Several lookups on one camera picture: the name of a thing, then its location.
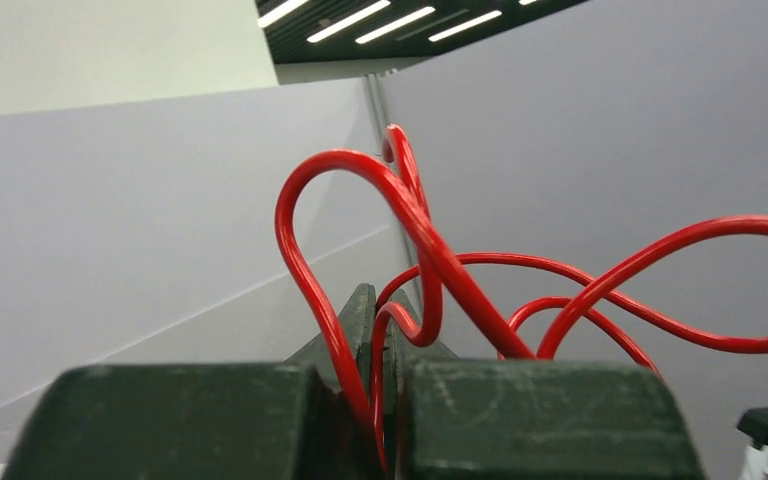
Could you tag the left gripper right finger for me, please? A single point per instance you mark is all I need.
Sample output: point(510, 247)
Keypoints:
point(458, 418)

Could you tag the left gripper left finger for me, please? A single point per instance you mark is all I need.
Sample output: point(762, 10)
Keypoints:
point(227, 420)

